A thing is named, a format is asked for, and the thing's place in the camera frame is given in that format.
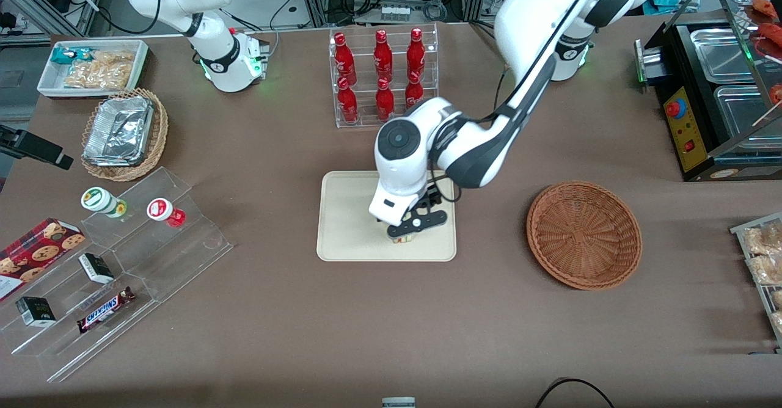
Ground stacked aluminium foil containers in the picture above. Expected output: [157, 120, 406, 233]
[82, 95, 155, 167]

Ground clear acrylic bottle rack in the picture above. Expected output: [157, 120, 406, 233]
[329, 23, 439, 129]

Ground red lid cup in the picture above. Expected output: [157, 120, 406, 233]
[147, 198, 186, 228]

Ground bagged pastry snack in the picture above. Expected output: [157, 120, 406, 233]
[747, 254, 782, 286]
[742, 224, 782, 256]

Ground wire rack tray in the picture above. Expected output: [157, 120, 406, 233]
[730, 213, 782, 355]

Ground Snickers chocolate bar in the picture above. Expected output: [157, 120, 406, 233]
[76, 286, 136, 334]

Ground clear bag of crackers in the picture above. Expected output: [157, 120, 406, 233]
[64, 61, 133, 90]
[92, 50, 136, 68]

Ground beige plastic tray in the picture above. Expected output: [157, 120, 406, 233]
[316, 170, 457, 263]

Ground red cola bottle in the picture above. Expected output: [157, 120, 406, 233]
[374, 29, 393, 82]
[407, 27, 426, 81]
[404, 72, 424, 111]
[333, 32, 357, 85]
[375, 77, 395, 122]
[337, 77, 359, 123]

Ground oval light wicker basket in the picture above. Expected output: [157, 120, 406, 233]
[81, 88, 169, 182]

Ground small black box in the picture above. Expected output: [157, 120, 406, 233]
[15, 296, 57, 327]
[78, 253, 115, 285]

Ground white rectangular snack bin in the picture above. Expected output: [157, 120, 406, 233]
[37, 40, 149, 99]

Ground red tartan cookie box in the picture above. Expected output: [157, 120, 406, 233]
[0, 217, 86, 302]

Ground teal snack packet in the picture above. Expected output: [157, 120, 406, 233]
[51, 48, 93, 65]

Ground round brown wicker basket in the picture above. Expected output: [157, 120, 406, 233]
[526, 180, 643, 291]

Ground clear acrylic step shelf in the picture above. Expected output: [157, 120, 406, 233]
[0, 167, 234, 383]

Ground black cable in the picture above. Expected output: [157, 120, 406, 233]
[536, 377, 615, 408]

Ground black food warmer appliance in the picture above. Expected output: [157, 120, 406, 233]
[657, 0, 782, 183]

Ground green lid white cup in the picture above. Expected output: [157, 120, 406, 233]
[81, 187, 128, 219]

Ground silver box with green light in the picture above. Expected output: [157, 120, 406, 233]
[634, 39, 667, 86]

